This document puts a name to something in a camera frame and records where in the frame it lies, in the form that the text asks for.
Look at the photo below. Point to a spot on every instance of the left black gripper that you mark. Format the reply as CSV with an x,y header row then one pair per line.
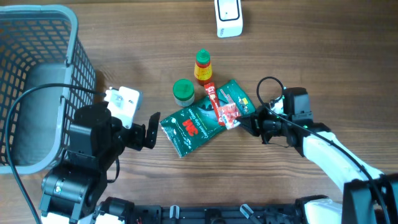
x,y
138,140

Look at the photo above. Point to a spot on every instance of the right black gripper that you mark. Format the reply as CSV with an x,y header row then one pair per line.
x,y
254,123

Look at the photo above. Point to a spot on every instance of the small red snack packet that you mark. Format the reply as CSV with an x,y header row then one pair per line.
x,y
229,114

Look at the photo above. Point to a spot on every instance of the green 3M gloves packet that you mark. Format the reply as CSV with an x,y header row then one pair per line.
x,y
193,126

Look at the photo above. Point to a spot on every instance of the red coffee stick sachet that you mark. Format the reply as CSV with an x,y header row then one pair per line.
x,y
211,91

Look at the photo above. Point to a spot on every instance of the green lid jar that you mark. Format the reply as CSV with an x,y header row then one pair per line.
x,y
184,92

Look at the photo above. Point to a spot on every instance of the red sauce bottle green cap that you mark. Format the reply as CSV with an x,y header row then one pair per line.
x,y
203,69

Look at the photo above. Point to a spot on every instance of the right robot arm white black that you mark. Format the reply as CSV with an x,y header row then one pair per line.
x,y
369,195

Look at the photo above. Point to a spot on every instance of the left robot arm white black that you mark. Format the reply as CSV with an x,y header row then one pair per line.
x,y
71,189

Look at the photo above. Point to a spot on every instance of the white barcode scanner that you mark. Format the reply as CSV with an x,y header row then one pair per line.
x,y
229,18

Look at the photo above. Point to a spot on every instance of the grey plastic mesh basket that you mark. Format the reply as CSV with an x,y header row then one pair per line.
x,y
46,76

